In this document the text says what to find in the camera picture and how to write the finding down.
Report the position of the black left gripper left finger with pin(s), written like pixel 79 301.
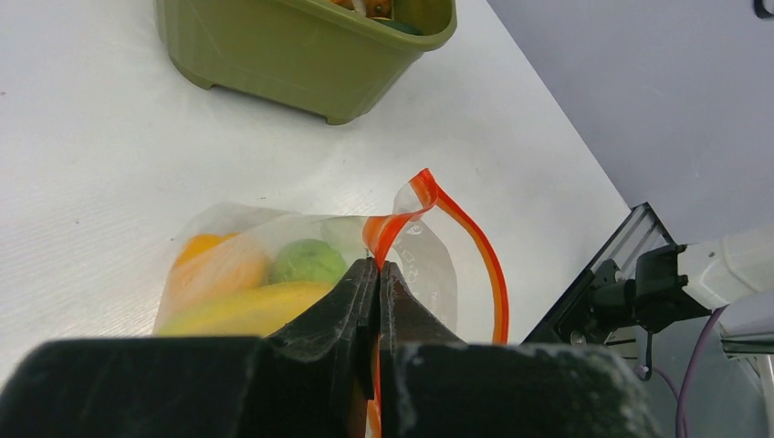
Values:
pixel 311 379

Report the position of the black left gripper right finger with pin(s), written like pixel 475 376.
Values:
pixel 432 384

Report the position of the yellow banana toy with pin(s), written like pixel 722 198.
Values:
pixel 260 311

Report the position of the green lime toy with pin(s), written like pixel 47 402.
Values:
pixel 310 260

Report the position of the clear zip top bag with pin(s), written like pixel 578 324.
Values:
pixel 437 245

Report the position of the yellow bell pepper toy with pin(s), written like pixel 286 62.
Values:
pixel 213 266

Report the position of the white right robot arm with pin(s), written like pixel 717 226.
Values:
pixel 679 282

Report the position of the olive green plastic tub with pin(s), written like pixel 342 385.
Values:
pixel 317 56

